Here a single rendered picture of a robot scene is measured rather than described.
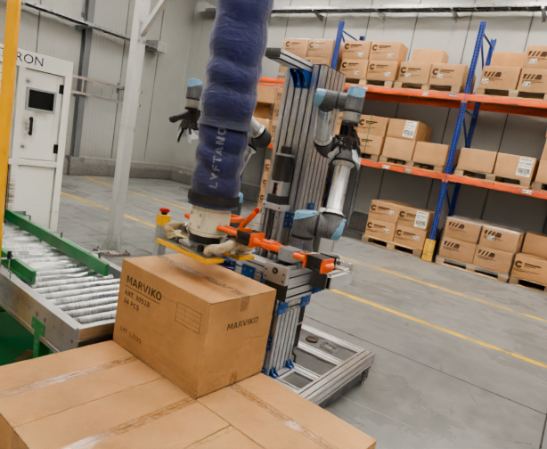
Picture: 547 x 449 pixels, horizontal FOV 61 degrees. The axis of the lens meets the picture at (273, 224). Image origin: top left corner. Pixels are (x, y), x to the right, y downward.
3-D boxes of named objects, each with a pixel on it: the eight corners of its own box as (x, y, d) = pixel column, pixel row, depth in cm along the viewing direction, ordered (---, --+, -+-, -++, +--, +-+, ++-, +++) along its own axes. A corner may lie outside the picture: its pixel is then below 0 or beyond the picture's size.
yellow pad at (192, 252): (155, 242, 207) (157, 231, 206) (174, 240, 215) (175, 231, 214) (206, 265, 186) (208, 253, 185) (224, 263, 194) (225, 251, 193)
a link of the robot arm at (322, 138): (313, 141, 257) (317, 80, 212) (332, 144, 255) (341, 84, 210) (308, 159, 252) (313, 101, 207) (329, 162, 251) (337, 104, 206)
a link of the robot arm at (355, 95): (366, 89, 204) (367, 86, 196) (361, 115, 206) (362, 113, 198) (348, 86, 205) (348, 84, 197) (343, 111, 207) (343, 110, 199)
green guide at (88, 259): (4, 218, 396) (4, 208, 395) (17, 218, 405) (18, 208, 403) (104, 276, 299) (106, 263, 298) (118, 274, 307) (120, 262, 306)
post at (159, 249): (137, 355, 321) (157, 213, 304) (145, 352, 326) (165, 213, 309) (142, 358, 317) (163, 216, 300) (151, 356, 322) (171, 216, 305)
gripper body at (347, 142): (331, 148, 203) (337, 119, 201) (340, 150, 210) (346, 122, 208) (347, 151, 199) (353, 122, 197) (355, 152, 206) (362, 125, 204)
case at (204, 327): (112, 339, 219) (122, 257, 213) (178, 323, 251) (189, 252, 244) (196, 398, 183) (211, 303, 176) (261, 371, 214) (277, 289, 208)
